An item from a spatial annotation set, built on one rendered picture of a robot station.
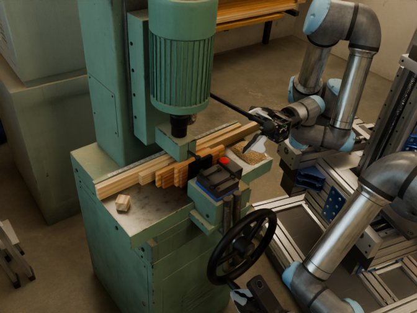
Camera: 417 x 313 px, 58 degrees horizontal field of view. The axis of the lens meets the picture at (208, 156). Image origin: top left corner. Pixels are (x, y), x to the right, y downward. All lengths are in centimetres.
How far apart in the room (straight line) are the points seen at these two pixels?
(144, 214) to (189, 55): 48
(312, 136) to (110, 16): 77
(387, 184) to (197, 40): 57
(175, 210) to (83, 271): 109
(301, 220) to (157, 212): 118
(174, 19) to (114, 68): 33
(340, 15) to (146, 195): 82
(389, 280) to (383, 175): 118
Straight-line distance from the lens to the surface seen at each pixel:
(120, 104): 125
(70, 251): 224
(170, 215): 113
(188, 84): 102
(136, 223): 111
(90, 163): 148
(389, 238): 146
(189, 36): 96
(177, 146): 117
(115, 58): 118
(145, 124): 122
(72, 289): 210
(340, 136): 137
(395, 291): 207
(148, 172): 120
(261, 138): 121
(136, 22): 110
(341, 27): 130
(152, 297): 142
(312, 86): 157
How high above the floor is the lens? 174
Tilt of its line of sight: 39 degrees down
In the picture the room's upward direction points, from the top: 6 degrees clockwise
